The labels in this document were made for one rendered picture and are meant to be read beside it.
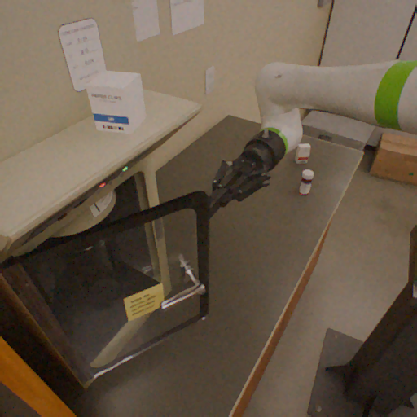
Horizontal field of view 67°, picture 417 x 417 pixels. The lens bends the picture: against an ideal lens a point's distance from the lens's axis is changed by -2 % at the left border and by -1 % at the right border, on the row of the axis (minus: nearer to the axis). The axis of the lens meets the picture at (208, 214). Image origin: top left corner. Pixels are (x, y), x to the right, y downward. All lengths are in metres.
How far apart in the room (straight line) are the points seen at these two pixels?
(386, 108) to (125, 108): 0.43
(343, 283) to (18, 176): 2.06
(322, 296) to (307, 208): 1.03
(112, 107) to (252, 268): 0.69
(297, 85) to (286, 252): 0.51
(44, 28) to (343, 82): 0.51
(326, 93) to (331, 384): 1.49
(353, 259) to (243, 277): 1.53
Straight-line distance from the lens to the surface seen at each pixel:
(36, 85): 0.45
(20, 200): 0.37
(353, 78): 0.69
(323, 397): 1.86
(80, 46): 0.48
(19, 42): 0.43
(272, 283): 0.96
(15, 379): 0.50
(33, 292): 0.53
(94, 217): 0.59
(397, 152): 3.16
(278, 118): 0.86
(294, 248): 1.06
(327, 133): 3.12
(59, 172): 0.39
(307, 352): 1.95
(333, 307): 2.13
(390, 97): 0.63
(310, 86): 0.75
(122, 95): 0.41
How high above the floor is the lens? 1.71
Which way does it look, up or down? 43 degrees down
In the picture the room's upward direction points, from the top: straight up
